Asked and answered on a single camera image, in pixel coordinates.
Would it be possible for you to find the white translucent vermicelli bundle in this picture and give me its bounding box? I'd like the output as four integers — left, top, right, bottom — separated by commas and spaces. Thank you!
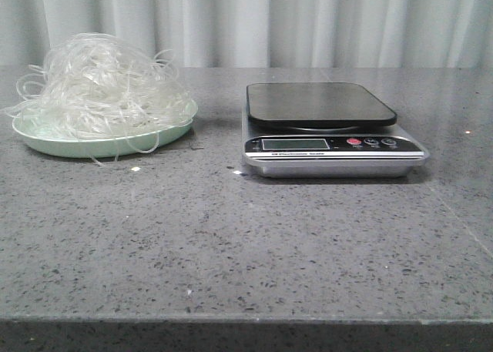
2, 32, 196, 166

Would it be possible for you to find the white pleated curtain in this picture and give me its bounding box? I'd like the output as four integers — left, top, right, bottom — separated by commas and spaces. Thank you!
1, 0, 492, 68

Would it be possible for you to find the light green round plate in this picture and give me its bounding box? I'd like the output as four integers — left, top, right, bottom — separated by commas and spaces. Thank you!
12, 96, 198, 159

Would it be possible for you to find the digital kitchen scale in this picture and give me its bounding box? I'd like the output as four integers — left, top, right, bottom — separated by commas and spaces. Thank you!
242, 82, 429, 178

